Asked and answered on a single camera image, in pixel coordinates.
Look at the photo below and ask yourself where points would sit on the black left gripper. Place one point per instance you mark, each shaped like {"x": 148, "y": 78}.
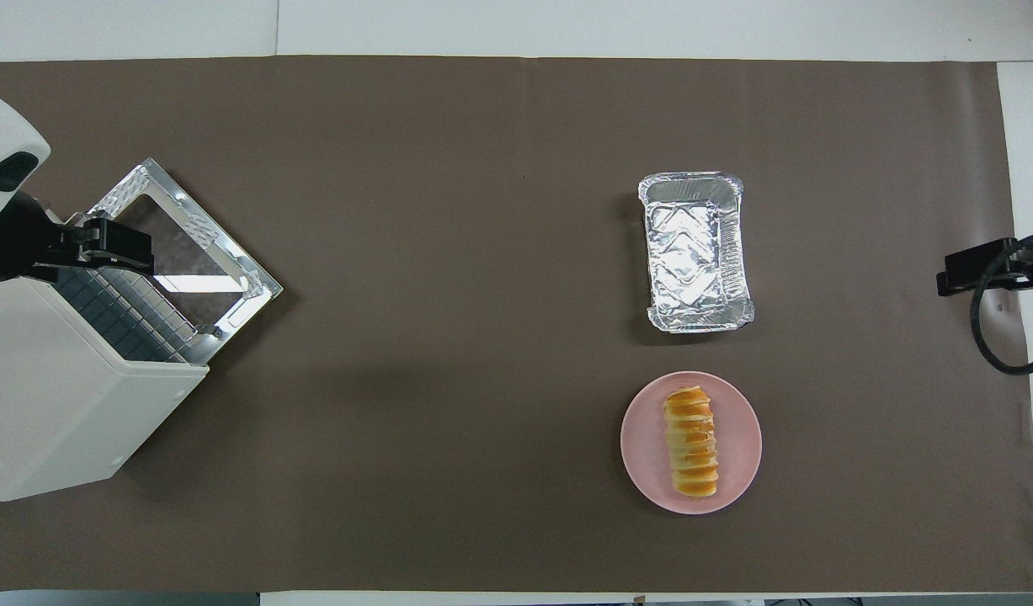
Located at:
{"x": 15, "y": 236}

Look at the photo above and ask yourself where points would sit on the aluminium foil tray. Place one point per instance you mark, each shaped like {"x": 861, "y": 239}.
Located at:
{"x": 694, "y": 252}

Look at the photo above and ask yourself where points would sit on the sliced golden bread loaf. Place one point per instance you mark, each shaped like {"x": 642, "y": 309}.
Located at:
{"x": 691, "y": 438}

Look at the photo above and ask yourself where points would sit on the glass oven door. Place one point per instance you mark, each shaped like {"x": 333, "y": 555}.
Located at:
{"x": 230, "y": 252}

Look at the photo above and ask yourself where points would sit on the white toaster oven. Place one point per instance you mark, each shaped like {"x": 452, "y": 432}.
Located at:
{"x": 53, "y": 396}

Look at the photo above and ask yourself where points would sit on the pink round plate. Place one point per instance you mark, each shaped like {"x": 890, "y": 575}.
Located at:
{"x": 735, "y": 438}

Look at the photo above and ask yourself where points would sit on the brown table mat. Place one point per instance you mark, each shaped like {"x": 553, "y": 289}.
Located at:
{"x": 482, "y": 210}

